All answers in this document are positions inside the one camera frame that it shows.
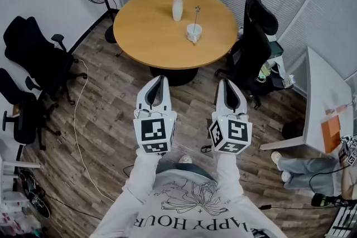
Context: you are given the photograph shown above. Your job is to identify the white low shelf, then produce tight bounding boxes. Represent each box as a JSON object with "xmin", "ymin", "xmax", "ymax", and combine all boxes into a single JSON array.
[{"xmin": 260, "ymin": 36, "xmax": 295, "ymax": 90}]

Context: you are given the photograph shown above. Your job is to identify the white floor cable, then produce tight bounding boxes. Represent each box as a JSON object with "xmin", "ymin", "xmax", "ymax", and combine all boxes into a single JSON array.
[{"xmin": 73, "ymin": 59, "xmax": 115, "ymax": 203}]

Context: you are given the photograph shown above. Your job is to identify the white ribbed vase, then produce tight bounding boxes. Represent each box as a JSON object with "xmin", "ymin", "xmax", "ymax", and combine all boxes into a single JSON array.
[{"xmin": 171, "ymin": 0, "xmax": 184, "ymax": 22}]

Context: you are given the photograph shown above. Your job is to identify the black high-back office chair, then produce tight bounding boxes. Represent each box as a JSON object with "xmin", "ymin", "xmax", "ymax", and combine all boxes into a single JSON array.
[{"xmin": 214, "ymin": 0, "xmax": 294, "ymax": 111}]

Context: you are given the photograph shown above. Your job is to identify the person's dark trousers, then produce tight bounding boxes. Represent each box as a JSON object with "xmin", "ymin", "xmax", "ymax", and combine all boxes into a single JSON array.
[{"xmin": 166, "ymin": 162, "xmax": 219, "ymax": 182}]

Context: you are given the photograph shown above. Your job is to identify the long black floor cable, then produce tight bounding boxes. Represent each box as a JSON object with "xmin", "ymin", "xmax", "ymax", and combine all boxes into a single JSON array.
[{"xmin": 257, "ymin": 169, "xmax": 342, "ymax": 210}]

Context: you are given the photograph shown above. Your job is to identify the round wooden table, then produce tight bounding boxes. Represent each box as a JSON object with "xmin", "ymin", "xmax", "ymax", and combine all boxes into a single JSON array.
[{"xmin": 112, "ymin": 0, "xmax": 239, "ymax": 88}]

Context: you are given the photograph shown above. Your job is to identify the white desk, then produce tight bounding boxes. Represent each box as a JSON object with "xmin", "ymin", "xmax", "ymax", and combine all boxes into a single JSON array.
[{"xmin": 259, "ymin": 45, "xmax": 355, "ymax": 154}]

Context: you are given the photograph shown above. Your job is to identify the thin black floor cable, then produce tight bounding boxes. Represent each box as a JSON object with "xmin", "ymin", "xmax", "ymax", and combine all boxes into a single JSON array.
[{"xmin": 122, "ymin": 163, "xmax": 135, "ymax": 177}]

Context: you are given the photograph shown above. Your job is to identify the black round case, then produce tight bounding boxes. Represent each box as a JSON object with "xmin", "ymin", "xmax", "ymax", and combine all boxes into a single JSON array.
[{"xmin": 20, "ymin": 172, "xmax": 51, "ymax": 218}]

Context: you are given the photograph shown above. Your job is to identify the person's right forearm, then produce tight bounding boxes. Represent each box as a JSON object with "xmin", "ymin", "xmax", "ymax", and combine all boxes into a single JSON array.
[{"xmin": 214, "ymin": 149, "xmax": 252, "ymax": 204}]

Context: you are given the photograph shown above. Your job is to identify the white metal rack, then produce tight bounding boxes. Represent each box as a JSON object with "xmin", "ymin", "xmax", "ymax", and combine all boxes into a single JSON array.
[{"xmin": 0, "ymin": 136, "xmax": 43, "ymax": 198}]

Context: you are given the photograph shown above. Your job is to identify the person's white printed sweatshirt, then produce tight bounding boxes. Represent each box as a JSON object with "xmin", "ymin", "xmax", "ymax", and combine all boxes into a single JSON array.
[{"xmin": 91, "ymin": 169, "xmax": 288, "ymax": 238}]

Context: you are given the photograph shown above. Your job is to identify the black and white wire rack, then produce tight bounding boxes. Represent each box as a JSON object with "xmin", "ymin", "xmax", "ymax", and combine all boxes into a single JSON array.
[{"xmin": 331, "ymin": 206, "xmax": 357, "ymax": 238}]

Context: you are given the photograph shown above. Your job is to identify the white mug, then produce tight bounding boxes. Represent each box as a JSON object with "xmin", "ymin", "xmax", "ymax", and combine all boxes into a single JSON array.
[{"xmin": 185, "ymin": 23, "xmax": 203, "ymax": 46}]

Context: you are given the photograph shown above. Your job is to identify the black round stool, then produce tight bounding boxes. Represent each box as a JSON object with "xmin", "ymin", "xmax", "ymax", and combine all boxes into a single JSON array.
[{"xmin": 281, "ymin": 119, "xmax": 306, "ymax": 140}]

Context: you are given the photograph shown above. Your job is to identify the pile of assorted clutter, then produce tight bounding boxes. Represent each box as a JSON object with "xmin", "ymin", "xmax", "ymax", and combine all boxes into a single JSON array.
[{"xmin": 0, "ymin": 202, "xmax": 43, "ymax": 238}]

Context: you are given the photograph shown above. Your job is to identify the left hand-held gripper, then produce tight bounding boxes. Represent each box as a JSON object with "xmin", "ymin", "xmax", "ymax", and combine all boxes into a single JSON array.
[{"xmin": 133, "ymin": 75, "xmax": 179, "ymax": 155}]

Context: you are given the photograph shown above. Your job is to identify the person's left forearm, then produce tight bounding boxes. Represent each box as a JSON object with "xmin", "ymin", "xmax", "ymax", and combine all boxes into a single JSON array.
[{"xmin": 122, "ymin": 147, "xmax": 166, "ymax": 204}]

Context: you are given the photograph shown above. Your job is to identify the orange box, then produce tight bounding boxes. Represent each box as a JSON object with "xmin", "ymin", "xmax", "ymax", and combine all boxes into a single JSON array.
[{"xmin": 320, "ymin": 115, "xmax": 342, "ymax": 154}]

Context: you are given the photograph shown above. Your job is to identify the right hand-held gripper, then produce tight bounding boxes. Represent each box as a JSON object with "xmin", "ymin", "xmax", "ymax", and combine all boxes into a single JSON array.
[{"xmin": 209, "ymin": 79, "xmax": 253, "ymax": 154}]

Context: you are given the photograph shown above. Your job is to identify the star-topped stirring stick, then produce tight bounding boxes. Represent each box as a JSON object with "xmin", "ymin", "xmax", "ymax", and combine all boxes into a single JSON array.
[{"xmin": 192, "ymin": 5, "xmax": 202, "ymax": 33}]

